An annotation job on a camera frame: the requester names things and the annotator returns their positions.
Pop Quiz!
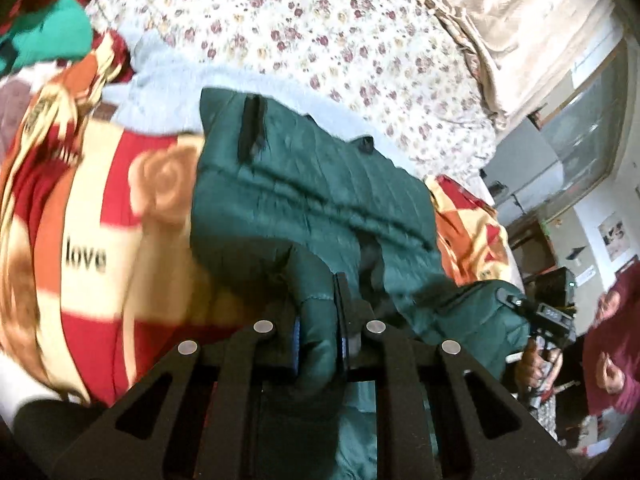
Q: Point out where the dark green puffer jacket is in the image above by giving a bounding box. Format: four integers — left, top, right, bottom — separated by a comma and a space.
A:
191, 88, 528, 479

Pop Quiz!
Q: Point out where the person in maroon clothes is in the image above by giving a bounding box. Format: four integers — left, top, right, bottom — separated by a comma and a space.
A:
582, 263, 639, 415

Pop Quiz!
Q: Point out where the right hand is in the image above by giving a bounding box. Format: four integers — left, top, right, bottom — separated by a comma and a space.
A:
514, 338, 549, 394

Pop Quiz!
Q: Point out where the white refrigerator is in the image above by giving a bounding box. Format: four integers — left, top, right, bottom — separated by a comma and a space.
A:
480, 119, 564, 226

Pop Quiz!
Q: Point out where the red orange love blanket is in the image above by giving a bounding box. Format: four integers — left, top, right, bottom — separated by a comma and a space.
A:
0, 29, 511, 409

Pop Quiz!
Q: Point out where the beige fringed bedspread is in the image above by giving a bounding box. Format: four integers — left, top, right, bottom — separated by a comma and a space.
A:
420, 0, 614, 134

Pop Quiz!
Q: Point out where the light blue fleece garment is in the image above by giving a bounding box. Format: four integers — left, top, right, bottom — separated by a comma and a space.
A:
102, 24, 419, 176

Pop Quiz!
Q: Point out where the floral white quilt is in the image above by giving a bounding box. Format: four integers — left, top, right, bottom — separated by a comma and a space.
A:
87, 0, 497, 185

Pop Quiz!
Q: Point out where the teal green garment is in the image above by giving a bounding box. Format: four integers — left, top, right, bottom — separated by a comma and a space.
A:
1, 0, 93, 77

